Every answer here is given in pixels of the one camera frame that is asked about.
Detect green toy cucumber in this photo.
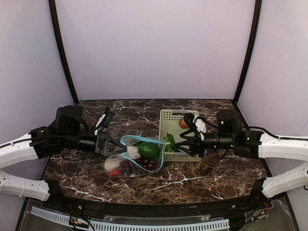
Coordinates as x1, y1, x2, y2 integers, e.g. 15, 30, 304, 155
167, 133, 180, 153

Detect dark red toy grapes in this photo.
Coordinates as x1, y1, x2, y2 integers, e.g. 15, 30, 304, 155
119, 157, 156, 177

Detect red toy chili pepper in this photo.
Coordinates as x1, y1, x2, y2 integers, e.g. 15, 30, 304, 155
108, 169, 120, 177

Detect clear zip top bag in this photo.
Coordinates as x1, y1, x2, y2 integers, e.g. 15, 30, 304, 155
103, 135, 173, 178

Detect dark green toy avocado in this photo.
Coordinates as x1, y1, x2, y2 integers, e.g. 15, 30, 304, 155
138, 142, 160, 159

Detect green toy leafy vegetable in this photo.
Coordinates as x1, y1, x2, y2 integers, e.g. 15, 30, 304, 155
103, 140, 141, 173

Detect green toy grapes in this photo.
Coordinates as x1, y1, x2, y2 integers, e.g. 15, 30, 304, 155
163, 136, 174, 153

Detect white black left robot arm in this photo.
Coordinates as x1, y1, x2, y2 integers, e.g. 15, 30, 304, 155
0, 105, 127, 201

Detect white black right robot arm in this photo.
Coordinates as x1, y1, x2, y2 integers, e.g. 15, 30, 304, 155
175, 110, 308, 200

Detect brown toy mushroom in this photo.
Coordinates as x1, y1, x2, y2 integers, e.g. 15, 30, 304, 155
179, 117, 189, 129

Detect pale green plastic basket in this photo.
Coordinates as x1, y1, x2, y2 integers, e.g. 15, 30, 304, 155
159, 109, 205, 162

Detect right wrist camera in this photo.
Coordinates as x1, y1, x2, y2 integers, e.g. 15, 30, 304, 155
184, 113, 207, 134

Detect black front frame rail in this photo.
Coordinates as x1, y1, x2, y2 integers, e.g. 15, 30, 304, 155
57, 196, 253, 218

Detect white slotted cable duct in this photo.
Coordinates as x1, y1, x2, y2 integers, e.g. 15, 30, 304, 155
31, 206, 230, 231

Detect black frame left post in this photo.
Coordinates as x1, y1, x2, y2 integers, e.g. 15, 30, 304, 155
48, 0, 79, 105

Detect black frame post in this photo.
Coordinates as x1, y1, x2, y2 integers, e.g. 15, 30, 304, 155
233, 0, 262, 104
48, 0, 79, 105

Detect black frame right post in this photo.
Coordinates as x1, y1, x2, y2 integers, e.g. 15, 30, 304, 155
233, 0, 262, 104

